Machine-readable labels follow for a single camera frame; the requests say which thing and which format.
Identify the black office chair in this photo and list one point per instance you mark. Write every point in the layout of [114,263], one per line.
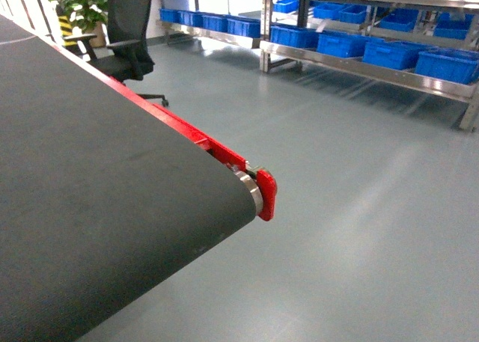
[126,31]

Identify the yellow black striped post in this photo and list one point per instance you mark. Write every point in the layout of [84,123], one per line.
[66,30]

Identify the red conveyor side rail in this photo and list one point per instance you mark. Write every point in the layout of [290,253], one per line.
[263,184]

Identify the steel shelf rack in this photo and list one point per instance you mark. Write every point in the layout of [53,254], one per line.
[422,45]

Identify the black conveyor belt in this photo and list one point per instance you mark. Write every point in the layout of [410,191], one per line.
[100,200]

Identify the green potted plant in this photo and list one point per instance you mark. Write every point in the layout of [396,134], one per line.
[88,16]

